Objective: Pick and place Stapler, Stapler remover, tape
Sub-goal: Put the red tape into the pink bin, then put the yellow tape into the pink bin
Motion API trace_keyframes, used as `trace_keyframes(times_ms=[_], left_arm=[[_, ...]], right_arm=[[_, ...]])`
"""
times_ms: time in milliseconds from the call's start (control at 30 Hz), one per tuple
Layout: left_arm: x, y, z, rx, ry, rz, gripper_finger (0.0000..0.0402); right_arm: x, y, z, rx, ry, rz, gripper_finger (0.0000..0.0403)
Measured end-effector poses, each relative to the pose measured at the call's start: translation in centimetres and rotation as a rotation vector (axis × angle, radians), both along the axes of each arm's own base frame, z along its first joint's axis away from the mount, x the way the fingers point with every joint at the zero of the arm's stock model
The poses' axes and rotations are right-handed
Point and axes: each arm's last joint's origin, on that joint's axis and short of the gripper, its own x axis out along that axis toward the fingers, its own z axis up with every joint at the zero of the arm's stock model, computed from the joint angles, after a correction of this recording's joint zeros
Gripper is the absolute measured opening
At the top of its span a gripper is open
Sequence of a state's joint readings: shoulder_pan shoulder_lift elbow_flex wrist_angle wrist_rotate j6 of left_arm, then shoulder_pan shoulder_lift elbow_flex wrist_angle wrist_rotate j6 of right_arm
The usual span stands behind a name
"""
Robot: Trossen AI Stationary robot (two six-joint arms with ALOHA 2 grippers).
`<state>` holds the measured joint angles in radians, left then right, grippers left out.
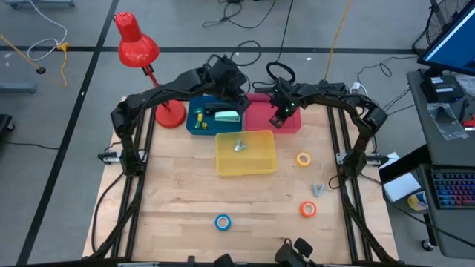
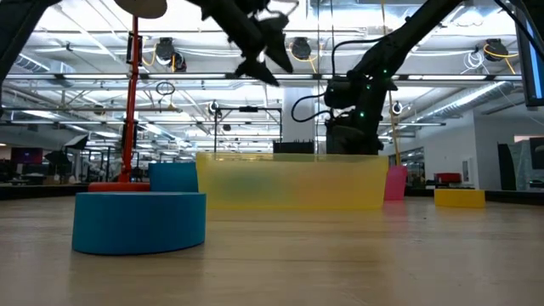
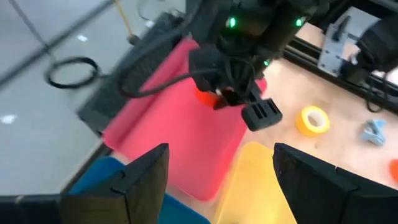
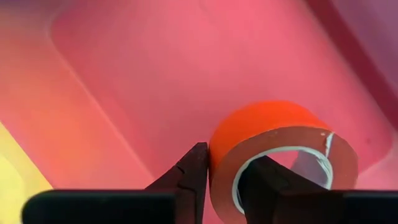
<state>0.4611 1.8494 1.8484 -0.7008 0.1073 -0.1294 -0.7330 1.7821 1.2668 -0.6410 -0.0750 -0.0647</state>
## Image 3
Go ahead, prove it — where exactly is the blue plastic bin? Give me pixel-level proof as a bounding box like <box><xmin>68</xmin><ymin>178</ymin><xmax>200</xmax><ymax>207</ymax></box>
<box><xmin>68</xmin><ymin>155</ymin><xmax>212</xmax><ymax>224</ymax></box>

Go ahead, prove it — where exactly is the yellow tape roll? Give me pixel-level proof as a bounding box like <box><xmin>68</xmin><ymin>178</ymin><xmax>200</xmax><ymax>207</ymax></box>
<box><xmin>294</xmin><ymin>105</ymin><xmax>331</xmax><ymax>138</ymax></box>

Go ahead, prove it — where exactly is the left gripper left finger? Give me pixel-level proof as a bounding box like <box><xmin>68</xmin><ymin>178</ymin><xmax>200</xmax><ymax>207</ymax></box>
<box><xmin>60</xmin><ymin>142</ymin><xmax>170</xmax><ymax>224</ymax></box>

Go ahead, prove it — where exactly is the pink plastic bin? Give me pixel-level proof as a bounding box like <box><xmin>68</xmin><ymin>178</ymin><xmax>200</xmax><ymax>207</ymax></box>
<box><xmin>102</xmin><ymin>37</ymin><xmax>268</xmax><ymax>202</ymax></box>

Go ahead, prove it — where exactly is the yellow hanging cable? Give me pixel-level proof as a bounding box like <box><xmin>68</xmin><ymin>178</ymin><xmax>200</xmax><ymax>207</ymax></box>
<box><xmin>112</xmin><ymin>0</ymin><xmax>141</xmax><ymax>46</ymax></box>

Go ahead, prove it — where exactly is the black aluminium table frame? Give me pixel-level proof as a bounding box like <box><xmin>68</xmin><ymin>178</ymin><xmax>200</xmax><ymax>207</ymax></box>
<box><xmin>281</xmin><ymin>35</ymin><xmax>398</xmax><ymax>114</ymax></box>

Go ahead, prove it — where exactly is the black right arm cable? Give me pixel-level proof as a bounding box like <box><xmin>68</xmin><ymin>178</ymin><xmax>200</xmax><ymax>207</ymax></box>
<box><xmin>119</xmin><ymin>67</ymin><xmax>224</xmax><ymax>99</ymax></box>

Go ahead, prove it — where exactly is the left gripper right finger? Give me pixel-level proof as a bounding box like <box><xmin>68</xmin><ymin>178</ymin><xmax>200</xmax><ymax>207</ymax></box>
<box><xmin>272</xmin><ymin>142</ymin><xmax>398</xmax><ymax>224</ymax></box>

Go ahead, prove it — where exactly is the black mesh cable tray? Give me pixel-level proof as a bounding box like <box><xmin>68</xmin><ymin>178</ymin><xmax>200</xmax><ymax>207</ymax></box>
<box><xmin>76</xmin><ymin>12</ymin><xmax>193</xmax><ymax>134</ymax></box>

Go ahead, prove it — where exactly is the red tape roll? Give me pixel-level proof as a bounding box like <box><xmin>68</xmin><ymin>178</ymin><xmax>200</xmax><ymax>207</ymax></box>
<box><xmin>195</xmin><ymin>86</ymin><xmax>220</xmax><ymax>108</ymax></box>

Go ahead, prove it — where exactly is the coiled black cable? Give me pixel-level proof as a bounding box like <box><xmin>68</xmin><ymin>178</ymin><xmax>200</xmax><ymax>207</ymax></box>
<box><xmin>45</xmin><ymin>56</ymin><xmax>101</xmax><ymax>90</ymax></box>

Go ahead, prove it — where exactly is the orange tape roll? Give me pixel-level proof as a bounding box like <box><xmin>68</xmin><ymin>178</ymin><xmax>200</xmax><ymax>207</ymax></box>
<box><xmin>388</xmin><ymin>158</ymin><xmax>398</xmax><ymax>185</ymax></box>

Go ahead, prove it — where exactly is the yellow translucent plastic bin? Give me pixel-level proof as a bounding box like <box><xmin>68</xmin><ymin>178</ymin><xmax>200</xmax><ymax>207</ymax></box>
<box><xmin>213</xmin><ymin>141</ymin><xmax>299</xmax><ymax>224</ymax></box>

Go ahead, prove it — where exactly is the grey staple remover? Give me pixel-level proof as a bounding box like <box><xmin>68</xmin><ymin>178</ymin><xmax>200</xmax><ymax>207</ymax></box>
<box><xmin>359</xmin><ymin>118</ymin><xmax>387</xmax><ymax>147</ymax></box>

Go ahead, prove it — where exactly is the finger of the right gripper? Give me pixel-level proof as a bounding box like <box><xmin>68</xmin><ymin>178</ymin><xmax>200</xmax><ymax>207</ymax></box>
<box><xmin>213</xmin><ymin>89</ymin><xmax>250</xmax><ymax>109</ymax></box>

